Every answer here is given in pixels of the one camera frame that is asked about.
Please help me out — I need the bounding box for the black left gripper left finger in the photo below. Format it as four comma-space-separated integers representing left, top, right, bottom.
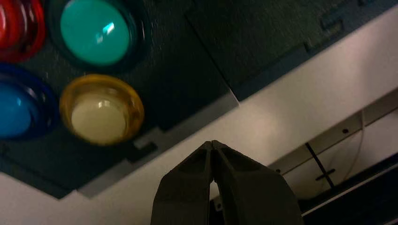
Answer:
150, 140, 214, 225

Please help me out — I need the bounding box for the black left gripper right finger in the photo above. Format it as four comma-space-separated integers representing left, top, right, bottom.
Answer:
212, 140, 305, 225

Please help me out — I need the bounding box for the black box with buttons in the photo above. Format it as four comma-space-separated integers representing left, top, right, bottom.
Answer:
0, 0, 398, 200

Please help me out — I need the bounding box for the yellow round push button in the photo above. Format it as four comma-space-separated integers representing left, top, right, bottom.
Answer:
59, 74, 145, 147

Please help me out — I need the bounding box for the blue round push button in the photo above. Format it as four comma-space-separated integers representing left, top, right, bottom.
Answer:
0, 63, 60, 141

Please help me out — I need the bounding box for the green round push button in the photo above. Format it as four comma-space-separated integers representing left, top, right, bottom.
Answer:
48, 0, 147, 74

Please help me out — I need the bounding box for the red round push button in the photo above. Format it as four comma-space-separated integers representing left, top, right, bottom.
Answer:
0, 0, 47, 63

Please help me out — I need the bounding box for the thin black strap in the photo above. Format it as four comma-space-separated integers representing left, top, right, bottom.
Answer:
305, 142, 336, 189

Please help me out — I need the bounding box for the grey metal frame rail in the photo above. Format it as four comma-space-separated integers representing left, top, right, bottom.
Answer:
268, 89, 398, 175

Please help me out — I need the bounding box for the thin white cable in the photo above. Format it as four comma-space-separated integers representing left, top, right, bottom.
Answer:
341, 109, 366, 184

